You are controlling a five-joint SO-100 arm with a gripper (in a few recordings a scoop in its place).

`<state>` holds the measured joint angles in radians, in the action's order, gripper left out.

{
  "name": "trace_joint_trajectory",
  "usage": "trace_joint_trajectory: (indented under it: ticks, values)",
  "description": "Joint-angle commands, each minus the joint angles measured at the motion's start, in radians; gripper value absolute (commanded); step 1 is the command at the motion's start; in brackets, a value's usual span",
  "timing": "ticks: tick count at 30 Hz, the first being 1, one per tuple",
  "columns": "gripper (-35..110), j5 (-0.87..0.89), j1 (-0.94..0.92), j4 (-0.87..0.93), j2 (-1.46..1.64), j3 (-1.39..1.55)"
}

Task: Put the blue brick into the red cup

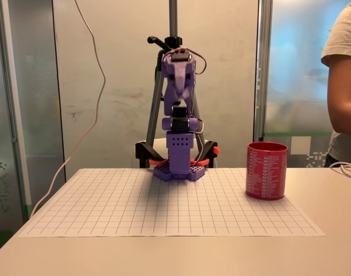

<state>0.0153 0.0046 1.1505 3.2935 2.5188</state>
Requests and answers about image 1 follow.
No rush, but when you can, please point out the red cup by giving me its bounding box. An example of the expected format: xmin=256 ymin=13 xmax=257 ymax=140
xmin=245 ymin=141 xmax=289 ymax=201

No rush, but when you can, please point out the black orange table clamp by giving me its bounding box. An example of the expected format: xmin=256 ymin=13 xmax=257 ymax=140
xmin=134 ymin=140 xmax=169 ymax=169
xmin=192 ymin=140 xmax=221 ymax=169

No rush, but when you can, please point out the white grid paper sheet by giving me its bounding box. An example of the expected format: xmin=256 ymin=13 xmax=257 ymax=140
xmin=18 ymin=168 xmax=327 ymax=238

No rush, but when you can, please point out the person in white shirt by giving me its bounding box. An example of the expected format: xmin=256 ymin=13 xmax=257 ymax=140
xmin=321 ymin=0 xmax=351 ymax=168

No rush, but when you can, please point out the red white black servo cable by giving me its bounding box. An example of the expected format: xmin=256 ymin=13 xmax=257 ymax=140
xmin=163 ymin=47 xmax=208 ymax=162

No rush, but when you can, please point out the grey camera tripod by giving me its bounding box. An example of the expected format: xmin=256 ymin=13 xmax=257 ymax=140
xmin=145 ymin=0 xmax=213 ymax=169

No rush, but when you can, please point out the pink cable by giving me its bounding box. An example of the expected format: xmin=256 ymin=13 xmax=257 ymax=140
xmin=29 ymin=0 xmax=107 ymax=220

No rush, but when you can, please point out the grey metal frame post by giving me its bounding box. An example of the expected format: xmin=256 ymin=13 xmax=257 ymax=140
xmin=253 ymin=0 xmax=274 ymax=142
xmin=0 ymin=0 xmax=33 ymax=221

